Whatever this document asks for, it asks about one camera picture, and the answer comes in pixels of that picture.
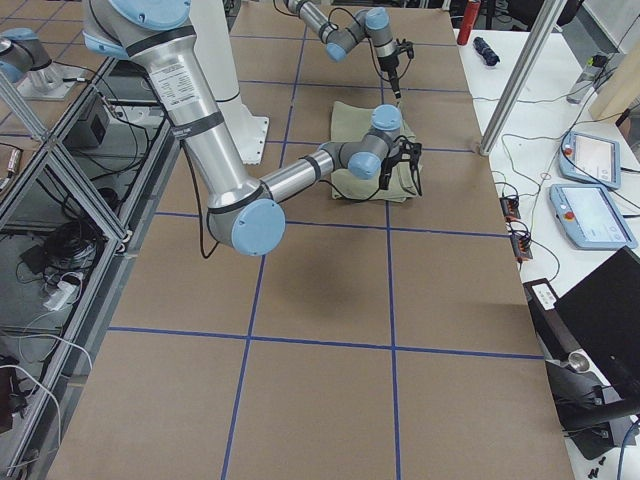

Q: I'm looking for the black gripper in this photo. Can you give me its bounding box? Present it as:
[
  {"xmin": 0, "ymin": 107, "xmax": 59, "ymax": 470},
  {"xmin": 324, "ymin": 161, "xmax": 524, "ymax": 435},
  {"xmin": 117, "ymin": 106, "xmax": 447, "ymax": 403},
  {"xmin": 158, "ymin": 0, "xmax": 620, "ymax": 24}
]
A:
[
  {"xmin": 379, "ymin": 137, "xmax": 423, "ymax": 196},
  {"xmin": 375, "ymin": 39, "xmax": 415, "ymax": 101}
]

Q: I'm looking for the olive green long-sleeve shirt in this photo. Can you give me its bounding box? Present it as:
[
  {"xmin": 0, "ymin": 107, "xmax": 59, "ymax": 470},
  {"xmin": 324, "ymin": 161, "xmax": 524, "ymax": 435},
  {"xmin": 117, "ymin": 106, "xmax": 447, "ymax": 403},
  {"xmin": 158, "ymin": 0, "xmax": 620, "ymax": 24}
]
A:
[{"xmin": 330, "ymin": 101, "xmax": 418, "ymax": 203}]

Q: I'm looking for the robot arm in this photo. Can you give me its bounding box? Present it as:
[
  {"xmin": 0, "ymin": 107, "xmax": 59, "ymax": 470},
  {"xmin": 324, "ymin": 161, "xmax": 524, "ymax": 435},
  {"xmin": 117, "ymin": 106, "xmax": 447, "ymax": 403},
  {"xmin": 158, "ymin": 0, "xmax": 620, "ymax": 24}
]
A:
[
  {"xmin": 83, "ymin": 1, "xmax": 421, "ymax": 256},
  {"xmin": 283, "ymin": 0, "xmax": 415, "ymax": 102}
]

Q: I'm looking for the folded dark blue umbrella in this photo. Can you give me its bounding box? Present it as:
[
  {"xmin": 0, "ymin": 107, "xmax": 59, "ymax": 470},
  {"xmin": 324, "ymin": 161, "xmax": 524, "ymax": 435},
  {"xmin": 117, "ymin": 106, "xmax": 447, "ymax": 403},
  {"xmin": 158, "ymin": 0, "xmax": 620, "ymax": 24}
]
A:
[{"xmin": 473, "ymin": 36, "xmax": 500, "ymax": 67}]

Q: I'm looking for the red water bottle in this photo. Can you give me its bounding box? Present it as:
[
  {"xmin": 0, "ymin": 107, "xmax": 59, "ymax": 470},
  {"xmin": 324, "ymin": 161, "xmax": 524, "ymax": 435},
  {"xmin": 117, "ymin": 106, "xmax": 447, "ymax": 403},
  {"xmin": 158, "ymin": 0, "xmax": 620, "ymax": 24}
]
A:
[{"xmin": 456, "ymin": 0, "xmax": 481, "ymax": 46}]

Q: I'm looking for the far blue teach pendant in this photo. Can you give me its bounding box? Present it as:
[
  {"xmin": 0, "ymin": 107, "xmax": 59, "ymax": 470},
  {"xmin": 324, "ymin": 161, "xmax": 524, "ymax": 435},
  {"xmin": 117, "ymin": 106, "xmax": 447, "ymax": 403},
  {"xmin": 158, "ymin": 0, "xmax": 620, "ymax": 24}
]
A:
[{"xmin": 557, "ymin": 131, "xmax": 621, "ymax": 190}]

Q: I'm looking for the blue teach pendant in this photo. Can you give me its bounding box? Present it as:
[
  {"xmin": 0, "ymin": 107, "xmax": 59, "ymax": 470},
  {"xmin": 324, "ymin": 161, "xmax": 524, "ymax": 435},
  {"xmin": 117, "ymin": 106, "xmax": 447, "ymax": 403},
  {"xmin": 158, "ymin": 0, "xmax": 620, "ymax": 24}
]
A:
[
  {"xmin": 549, "ymin": 184, "xmax": 638, "ymax": 251},
  {"xmin": 557, "ymin": 131, "xmax": 621, "ymax": 190}
]

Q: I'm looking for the near blue teach pendant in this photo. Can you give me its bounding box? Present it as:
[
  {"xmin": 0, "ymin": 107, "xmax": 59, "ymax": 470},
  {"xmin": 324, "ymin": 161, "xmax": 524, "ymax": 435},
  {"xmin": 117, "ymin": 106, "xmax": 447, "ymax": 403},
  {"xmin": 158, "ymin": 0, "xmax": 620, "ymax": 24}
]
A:
[{"xmin": 549, "ymin": 184, "xmax": 638, "ymax": 251}]

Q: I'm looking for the brown paper table cover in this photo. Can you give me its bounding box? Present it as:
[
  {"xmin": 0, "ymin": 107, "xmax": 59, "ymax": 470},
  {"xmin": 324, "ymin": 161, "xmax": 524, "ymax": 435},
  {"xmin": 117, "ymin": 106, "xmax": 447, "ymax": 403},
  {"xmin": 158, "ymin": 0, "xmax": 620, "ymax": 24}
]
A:
[{"xmin": 49, "ymin": 10, "xmax": 573, "ymax": 479}]

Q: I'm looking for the black laptop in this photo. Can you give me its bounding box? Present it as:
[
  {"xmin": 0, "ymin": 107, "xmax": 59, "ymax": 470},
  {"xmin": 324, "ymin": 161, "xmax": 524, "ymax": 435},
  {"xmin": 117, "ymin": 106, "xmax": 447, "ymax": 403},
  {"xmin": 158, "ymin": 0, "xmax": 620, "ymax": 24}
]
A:
[{"xmin": 524, "ymin": 247, "xmax": 639, "ymax": 398}]

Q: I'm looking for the white power strip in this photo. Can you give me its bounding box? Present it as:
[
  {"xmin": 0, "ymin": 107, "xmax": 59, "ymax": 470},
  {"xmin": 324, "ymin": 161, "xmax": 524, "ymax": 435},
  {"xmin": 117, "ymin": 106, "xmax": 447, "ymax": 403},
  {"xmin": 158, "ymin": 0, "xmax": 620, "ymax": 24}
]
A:
[{"xmin": 43, "ymin": 272, "xmax": 84, "ymax": 311}]

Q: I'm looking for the aluminium frame post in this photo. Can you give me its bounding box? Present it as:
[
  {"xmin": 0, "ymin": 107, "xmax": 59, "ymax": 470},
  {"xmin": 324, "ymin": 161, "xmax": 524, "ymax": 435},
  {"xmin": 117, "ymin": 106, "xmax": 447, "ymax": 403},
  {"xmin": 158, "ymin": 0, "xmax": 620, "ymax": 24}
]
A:
[{"xmin": 478, "ymin": 0, "xmax": 566, "ymax": 156}]

